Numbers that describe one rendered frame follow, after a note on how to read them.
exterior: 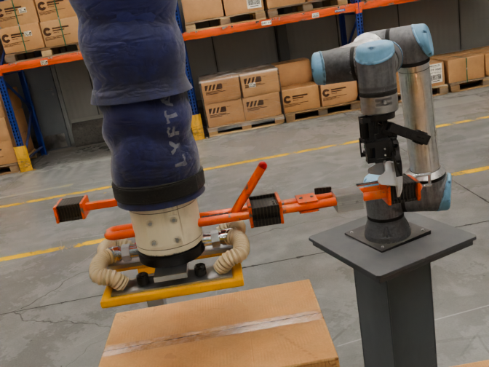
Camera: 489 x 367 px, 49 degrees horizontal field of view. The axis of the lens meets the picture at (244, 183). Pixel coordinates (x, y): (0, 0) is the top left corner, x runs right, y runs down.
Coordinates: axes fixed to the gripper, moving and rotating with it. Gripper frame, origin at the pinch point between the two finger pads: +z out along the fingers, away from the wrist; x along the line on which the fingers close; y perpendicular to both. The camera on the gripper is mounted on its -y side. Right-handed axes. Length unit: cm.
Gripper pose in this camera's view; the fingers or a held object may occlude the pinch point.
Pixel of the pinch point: (394, 187)
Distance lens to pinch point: 144.5
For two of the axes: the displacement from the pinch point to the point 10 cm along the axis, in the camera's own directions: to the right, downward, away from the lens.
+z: 1.6, 9.4, 2.9
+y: -9.9, 1.7, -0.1
